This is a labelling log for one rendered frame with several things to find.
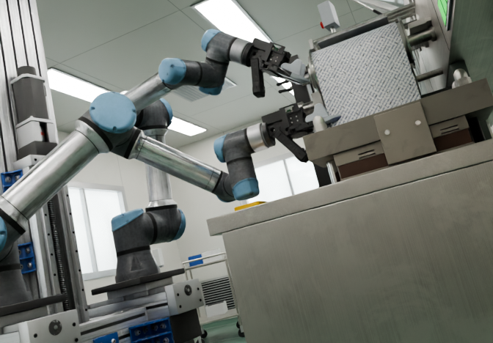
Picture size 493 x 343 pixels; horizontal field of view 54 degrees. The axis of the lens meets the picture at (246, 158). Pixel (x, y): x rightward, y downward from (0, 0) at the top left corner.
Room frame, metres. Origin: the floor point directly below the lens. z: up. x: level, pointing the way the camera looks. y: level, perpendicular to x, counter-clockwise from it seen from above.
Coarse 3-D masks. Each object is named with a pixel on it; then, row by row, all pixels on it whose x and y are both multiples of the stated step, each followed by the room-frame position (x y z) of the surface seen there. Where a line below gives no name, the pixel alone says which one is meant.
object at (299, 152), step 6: (276, 138) 1.29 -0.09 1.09; (282, 138) 1.28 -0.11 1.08; (288, 138) 1.28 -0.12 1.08; (288, 144) 1.28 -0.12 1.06; (294, 144) 1.28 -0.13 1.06; (294, 150) 1.28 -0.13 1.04; (300, 150) 1.27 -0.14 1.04; (300, 156) 1.28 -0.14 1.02; (306, 156) 1.27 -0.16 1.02; (306, 162) 1.30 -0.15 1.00
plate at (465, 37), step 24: (432, 0) 1.06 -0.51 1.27; (456, 0) 0.81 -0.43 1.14; (480, 0) 0.83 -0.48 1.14; (432, 24) 1.21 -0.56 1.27; (456, 24) 0.92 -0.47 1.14; (480, 24) 0.95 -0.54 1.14; (432, 48) 1.39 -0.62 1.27; (456, 48) 1.07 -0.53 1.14; (480, 48) 1.11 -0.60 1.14; (480, 72) 1.32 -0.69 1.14
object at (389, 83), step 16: (384, 64) 1.21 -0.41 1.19; (400, 64) 1.20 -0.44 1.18; (336, 80) 1.25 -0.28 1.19; (352, 80) 1.24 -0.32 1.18; (368, 80) 1.22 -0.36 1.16; (384, 80) 1.21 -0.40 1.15; (400, 80) 1.20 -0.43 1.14; (336, 96) 1.25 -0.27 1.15; (352, 96) 1.24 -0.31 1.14; (368, 96) 1.23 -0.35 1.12; (384, 96) 1.22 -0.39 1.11; (400, 96) 1.20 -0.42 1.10; (416, 96) 1.19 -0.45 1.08; (336, 112) 1.26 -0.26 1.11; (352, 112) 1.24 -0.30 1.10; (368, 112) 1.23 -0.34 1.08
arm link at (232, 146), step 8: (224, 136) 1.33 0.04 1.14; (232, 136) 1.32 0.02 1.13; (240, 136) 1.31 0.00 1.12; (216, 144) 1.33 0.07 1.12; (224, 144) 1.32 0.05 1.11; (232, 144) 1.32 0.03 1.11; (240, 144) 1.31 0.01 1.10; (248, 144) 1.31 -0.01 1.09; (216, 152) 1.34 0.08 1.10; (224, 152) 1.33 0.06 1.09; (232, 152) 1.32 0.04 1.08; (240, 152) 1.32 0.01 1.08; (248, 152) 1.33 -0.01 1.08; (224, 160) 1.35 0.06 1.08
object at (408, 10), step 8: (400, 8) 1.46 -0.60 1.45; (408, 8) 1.46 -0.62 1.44; (376, 16) 1.49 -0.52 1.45; (384, 16) 1.48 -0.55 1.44; (392, 16) 1.50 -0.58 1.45; (400, 16) 1.53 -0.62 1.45; (408, 16) 1.52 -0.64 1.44; (360, 24) 1.50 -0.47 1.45; (368, 24) 1.50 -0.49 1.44; (376, 24) 1.51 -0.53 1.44; (384, 24) 1.53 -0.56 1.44; (336, 32) 1.53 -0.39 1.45; (344, 32) 1.53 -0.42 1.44; (352, 32) 1.53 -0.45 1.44; (360, 32) 1.54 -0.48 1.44; (312, 40) 1.55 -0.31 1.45; (320, 40) 1.55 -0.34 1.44; (328, 40) 1.55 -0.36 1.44; (336, 40) 1.56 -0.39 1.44; (312, 48) 1.55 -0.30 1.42; (320, 48) 1.62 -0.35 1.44
